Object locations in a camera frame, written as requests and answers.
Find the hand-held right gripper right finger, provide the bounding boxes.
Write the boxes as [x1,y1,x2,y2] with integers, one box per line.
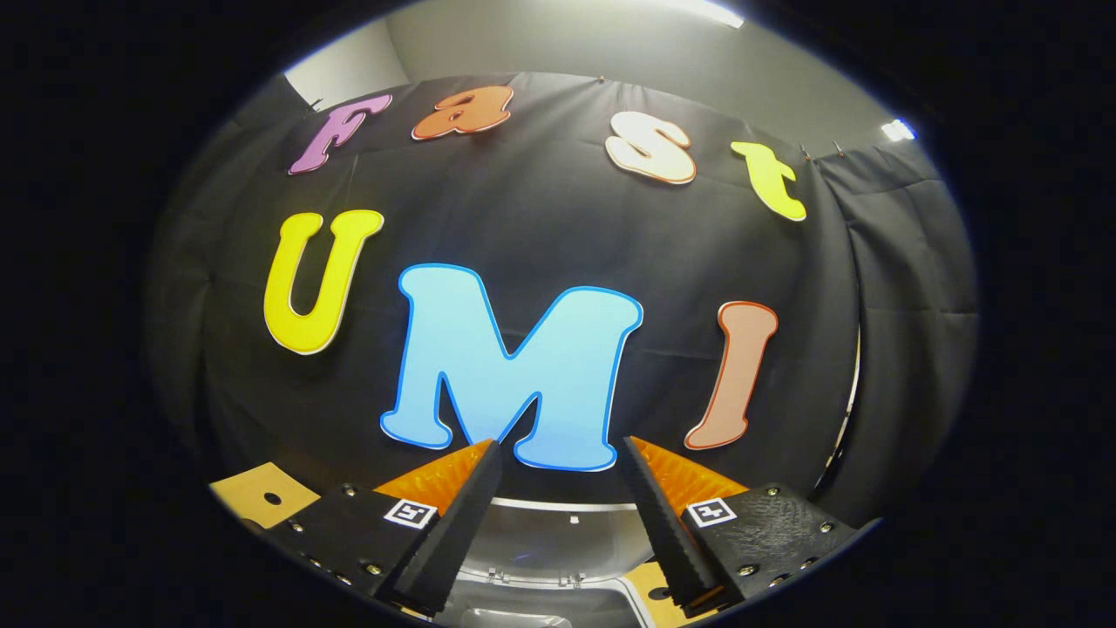
[621,436,881,618]

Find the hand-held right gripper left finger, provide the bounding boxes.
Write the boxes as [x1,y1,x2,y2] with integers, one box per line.
[262,439,505,618]

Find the white desktop garbage bin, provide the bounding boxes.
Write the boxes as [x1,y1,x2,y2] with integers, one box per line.
[432,497,663,628]

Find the long ceiling light panel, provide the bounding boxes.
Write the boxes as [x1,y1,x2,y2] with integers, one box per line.
[680,0,746,29]

